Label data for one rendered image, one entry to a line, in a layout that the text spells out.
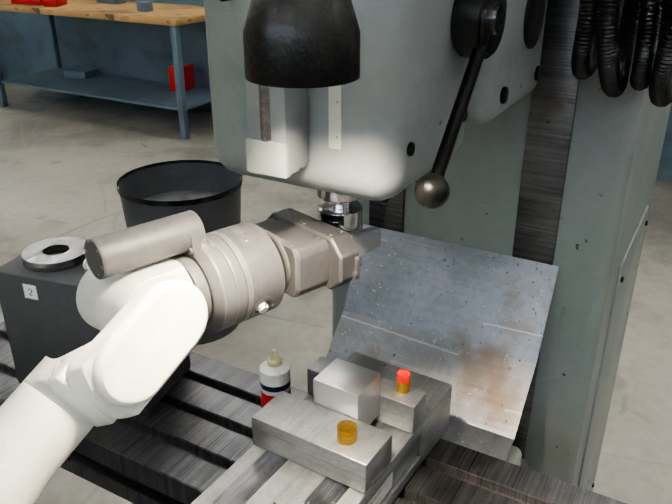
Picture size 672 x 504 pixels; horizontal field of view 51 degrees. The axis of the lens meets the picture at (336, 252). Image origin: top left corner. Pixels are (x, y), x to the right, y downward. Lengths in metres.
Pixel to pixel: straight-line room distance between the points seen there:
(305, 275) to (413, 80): 0.21
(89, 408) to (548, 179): 0.70
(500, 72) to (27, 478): 0.56
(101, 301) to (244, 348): 2.24
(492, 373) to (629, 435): 1.53
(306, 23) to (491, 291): 0.74
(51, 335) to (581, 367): 0.77
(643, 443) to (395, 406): 1.78
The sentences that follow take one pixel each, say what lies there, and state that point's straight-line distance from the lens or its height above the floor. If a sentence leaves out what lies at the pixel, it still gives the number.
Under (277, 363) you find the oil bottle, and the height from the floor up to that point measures 1.01.
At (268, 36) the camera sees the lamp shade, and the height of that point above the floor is 1.48.
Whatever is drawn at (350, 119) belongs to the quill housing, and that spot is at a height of 1.39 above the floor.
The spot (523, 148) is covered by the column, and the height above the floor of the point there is 1.24.
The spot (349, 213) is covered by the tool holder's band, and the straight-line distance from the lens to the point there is 0.71.
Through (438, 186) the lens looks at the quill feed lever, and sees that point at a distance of 0.59.
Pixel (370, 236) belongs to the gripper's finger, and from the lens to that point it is 0.73.
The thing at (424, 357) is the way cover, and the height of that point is 0.92.
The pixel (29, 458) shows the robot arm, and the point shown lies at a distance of 0.59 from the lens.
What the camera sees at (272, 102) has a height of 1.40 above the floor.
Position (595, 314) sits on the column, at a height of 1.01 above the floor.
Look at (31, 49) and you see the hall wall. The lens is 7.88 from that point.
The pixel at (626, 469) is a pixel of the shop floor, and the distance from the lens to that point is 2.45.
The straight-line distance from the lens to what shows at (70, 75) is 6.91.
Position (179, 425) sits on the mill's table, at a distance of 1.01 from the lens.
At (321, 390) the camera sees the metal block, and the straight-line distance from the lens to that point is 0.83.
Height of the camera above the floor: 1.54
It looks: 25 degrees down
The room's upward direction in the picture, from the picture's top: straight up
